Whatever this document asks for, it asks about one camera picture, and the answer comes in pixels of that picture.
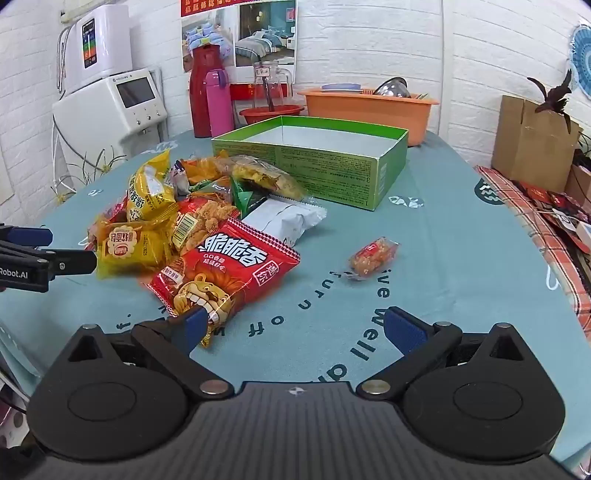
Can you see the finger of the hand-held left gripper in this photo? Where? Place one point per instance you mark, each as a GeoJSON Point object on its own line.
{"type": "Point", "coordinates": [74, 264]}
{"type": "Point", "coordinates": [30, 236]}

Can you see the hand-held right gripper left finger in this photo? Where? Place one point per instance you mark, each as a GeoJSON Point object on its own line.
{"type": "Point", "coordinates": [194, 325]}

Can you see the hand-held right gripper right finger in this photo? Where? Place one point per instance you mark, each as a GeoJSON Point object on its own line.
{"type": "Point", "coordinates": [406, 327]}

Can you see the yellow packet with round logo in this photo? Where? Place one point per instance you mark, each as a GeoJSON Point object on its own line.
{"type": "Point", "coordinates": [134, 251]}

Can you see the red lion print snack packet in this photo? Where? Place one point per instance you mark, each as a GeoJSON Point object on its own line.
{"type": "Point", "coordinates": [240, 267]}

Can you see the orange fried chicken print packet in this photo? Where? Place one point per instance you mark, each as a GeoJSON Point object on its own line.
{"type": "Point", "coordinates": [203, 224]}

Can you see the yellow puffed snack packet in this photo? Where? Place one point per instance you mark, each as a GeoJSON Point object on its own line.
{"type": "Point", "coordinates": [150, 194]}

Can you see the green snack packet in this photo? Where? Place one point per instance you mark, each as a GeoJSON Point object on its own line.
{"type": "Point", "coordinates": [247, 198]}

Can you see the green cardboard box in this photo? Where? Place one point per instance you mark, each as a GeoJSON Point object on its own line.
{"type": "Point", "coordinates": [323, 170]}

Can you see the clear packet of yellow snacks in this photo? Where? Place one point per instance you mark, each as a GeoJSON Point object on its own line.
{"type": "Point", "coordinates": [265, 177]}

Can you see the small red snack packet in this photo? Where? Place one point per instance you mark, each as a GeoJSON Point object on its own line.
{"type": "Point", "coordinates": [111, 213]}

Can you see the small clear orange snack packet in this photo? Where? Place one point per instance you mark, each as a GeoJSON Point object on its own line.
{"type": "Point", "coordinates": [371, 256]}

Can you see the thin green leaved plant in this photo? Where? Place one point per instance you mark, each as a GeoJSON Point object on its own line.
{"type": "Point", "coordinates": [87, 173]}

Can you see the teal printed tablecloth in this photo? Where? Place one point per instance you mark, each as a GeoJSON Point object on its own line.
{"type": "Point", "coordinates": [438, 221]}

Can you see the white appliance with screen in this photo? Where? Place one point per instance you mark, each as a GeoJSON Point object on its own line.
{"type": "Point", "coordinates": [92, 120]}

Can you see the small silver snack packet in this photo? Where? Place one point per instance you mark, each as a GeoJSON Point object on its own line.
{"type": "Point", "coordinates": [179, 180]}

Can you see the white snack packet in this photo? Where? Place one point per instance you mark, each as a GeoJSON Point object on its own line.
{"type": "Point", "coordinates": [284, 219]}

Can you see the red plaid cloth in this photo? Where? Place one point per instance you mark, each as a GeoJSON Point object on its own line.
{"type": "Point", "coordinates": [521, 203]}

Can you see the red envelopes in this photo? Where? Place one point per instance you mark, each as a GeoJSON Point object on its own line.
{"type": "Point", "coordinates": [545, 196]}

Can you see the white water purifier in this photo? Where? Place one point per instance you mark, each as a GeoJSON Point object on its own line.
{"type": "Point", "coordinates": [106, 41]}

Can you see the pink bottle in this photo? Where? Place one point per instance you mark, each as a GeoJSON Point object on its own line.
{"type": "Point", "coordinates": [219, 106]}

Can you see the red thermos flask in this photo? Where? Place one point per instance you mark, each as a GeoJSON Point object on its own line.
{"type": "Point", "coordinates": [203, 92]}

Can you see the orange plastic basket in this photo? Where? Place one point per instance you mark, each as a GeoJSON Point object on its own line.
{"type": "Point", "coordinates": [369, 115]}

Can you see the red plastic basin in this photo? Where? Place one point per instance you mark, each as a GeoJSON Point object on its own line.
{"type": "Point", "coordinates": [268, 116]}

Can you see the small brown cardboard box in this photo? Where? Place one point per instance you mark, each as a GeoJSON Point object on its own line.
{"type": "Point", "coordinates": [581, 184]}

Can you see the red paper strip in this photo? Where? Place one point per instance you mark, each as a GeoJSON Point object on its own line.
{"type": "Point", "coordinates": [240, 91]}

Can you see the metal bowl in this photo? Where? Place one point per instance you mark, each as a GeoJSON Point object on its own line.
{"type": "Point", "coordinates": [392, 87]}

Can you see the dark stirring stick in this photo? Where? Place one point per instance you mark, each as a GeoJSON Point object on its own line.
{"type": "Point", "coordinates": [268, 94]}

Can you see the blue plate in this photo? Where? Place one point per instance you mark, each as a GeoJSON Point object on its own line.
{"type": "Point", "coordinates": [341, 86]}

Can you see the glass pitcher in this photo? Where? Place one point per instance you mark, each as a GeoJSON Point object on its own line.
{"type": "Point", "coordinates": [281, 85]}

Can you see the purple leaved plant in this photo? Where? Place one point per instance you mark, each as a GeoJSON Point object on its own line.
{"type": "Point", "coordinates": [556, 99]}

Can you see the red gold wall banner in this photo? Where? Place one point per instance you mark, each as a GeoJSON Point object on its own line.
{"type": "Point", "coordinates": [207, 7]}

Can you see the wall poster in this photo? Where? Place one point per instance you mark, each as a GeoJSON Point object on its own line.
{"type": "Point", "coordinates": [263, 37]}

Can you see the blue round wall decoration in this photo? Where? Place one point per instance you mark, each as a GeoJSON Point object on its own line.
{"type": "Point", "coordinates": [582, 60]}

